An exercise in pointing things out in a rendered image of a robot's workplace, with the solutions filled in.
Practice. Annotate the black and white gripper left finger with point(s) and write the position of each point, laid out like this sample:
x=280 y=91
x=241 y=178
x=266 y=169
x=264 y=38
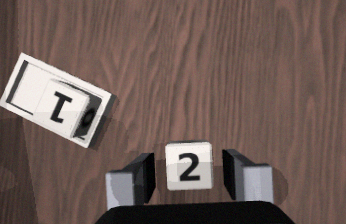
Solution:
x=132 y=185

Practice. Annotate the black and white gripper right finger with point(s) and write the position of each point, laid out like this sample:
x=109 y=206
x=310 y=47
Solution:
x=245 y=180

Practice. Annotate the white and grey cube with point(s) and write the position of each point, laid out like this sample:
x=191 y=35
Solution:
x=66 y=109
x=189 y=164

